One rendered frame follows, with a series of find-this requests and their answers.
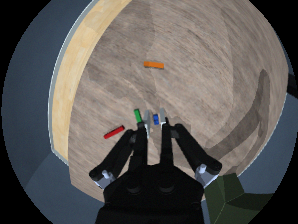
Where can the green rod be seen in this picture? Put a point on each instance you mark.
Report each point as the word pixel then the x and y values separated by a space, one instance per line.
pixel 138 115

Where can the red rod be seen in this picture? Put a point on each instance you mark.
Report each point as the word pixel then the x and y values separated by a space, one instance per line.
pixel 113 132

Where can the orange rod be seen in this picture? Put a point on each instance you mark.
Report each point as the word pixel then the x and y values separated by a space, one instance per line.
pixel 153 64

